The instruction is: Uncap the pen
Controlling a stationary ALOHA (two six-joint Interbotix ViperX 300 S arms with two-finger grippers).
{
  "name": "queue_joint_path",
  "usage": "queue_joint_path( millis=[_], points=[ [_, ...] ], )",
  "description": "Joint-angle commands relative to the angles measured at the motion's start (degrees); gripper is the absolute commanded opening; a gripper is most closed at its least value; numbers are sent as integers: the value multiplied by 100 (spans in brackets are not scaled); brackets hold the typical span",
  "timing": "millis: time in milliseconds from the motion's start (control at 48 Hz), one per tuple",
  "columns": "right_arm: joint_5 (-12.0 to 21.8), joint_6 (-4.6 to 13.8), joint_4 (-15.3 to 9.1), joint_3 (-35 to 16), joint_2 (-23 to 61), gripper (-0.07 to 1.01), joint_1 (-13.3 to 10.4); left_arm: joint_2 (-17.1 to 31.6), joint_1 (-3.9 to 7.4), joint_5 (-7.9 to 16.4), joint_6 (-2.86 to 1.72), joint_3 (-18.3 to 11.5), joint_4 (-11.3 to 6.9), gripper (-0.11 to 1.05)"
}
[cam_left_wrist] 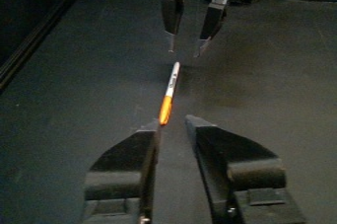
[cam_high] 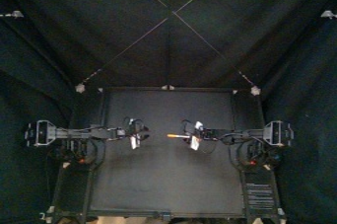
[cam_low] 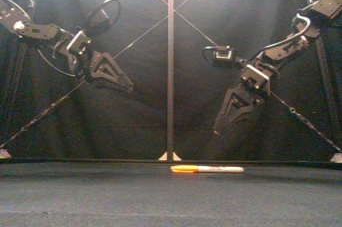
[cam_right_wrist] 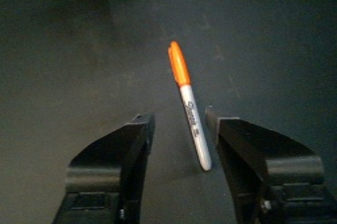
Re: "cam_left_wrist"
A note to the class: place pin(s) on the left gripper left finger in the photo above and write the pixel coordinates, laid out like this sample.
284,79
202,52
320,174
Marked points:
126,165

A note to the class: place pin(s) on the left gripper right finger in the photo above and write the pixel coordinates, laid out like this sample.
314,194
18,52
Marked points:
238,165

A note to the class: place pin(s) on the grey marker pen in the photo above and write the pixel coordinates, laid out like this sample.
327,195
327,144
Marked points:
169,94

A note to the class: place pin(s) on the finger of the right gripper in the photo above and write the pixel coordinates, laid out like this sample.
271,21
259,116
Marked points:
214,20
173,11

